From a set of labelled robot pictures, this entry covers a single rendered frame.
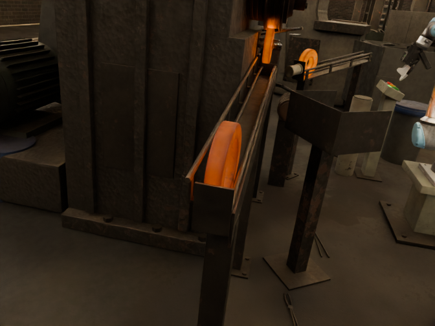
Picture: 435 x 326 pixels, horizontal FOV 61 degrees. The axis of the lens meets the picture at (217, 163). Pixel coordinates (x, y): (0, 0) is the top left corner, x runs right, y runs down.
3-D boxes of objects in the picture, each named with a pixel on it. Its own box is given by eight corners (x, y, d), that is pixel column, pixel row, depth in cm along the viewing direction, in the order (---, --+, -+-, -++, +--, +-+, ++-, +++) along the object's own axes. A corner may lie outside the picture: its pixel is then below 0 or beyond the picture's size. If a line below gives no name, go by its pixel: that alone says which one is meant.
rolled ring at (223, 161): (246, 116, 82) (231, 113, 82) (228, 132, 64) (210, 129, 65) (234, 193, 87) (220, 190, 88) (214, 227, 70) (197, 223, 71)
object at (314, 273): (296, 301, 137) (342, 112, 108) (260, 257, 158) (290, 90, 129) (339, 289, 145) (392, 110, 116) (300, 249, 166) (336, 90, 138)
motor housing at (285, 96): (264, 186, 220) (279, 97, 199) (267, 171, 240) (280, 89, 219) (286, 190, 219) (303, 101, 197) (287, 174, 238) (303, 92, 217)
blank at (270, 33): (263, 39, 159) (271, 41, 158) (268, 21, 168) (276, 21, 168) (260, 70, 171) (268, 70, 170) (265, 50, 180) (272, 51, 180)
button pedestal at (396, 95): (357, 179, 243) (383, 85, 218) (352, 165, 265) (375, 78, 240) (382, 184, 241) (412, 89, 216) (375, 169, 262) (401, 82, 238)
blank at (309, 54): (300, 81, 216) (304, 82, 214) (295, 59, 205) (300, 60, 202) (314, 65, 221) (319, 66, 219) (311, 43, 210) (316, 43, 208)
